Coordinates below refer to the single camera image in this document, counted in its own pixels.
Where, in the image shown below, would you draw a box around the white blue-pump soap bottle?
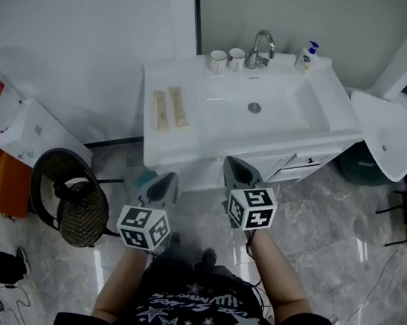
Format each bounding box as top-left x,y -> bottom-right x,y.
293,39 -> 321,76

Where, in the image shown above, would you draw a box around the black vertical trim strip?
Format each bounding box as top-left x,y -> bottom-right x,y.
181,0 -> 211,56

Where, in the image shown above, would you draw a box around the clear bag with red label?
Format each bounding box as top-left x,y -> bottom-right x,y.
0,42 -> 36,141

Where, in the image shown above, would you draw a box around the person's legs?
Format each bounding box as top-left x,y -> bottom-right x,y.
163,231 -> 253,289

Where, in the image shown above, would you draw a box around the white oval basin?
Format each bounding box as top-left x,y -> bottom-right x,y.
339,89 -> 407,184

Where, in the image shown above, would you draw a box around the white rectangular box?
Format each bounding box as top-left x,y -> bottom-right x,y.
0,93 -> 101,177

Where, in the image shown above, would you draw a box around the dark green bin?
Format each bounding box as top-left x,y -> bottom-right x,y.
332,137 -> 394,190

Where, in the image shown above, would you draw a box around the white cup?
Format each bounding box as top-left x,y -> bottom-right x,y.
206,48 -> 230,76
225,47 -> 247,73

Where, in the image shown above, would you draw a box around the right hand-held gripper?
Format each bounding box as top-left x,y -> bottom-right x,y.
213,154 -> 283,243

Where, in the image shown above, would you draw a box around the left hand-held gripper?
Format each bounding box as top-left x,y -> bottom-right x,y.
112,164 -> 184,258

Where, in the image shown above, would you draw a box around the black wicker chair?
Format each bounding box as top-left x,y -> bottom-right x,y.
22,144 -> 129,253

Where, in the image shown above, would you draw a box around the chrome faucet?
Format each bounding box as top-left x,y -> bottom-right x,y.
243,28 -> 278,73

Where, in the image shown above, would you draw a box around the black floor bar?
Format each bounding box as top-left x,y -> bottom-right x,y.
83,128 -> 145,156

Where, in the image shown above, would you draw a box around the white washbasin cabinet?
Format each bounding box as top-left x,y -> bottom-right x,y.
126,32 -> 375,216

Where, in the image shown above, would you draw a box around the beige toothbrush packet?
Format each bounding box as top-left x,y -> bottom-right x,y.
162,84 -> 195,129
148,89 -> 176,135

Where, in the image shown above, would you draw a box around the person's left forearm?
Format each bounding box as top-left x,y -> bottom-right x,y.
91,243 -> 153,325

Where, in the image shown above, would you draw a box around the person's right forearm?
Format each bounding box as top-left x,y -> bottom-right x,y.
240,228 -> 321,324

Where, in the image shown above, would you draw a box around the teal cloth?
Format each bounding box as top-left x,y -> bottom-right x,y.
134,169 -> 158,193

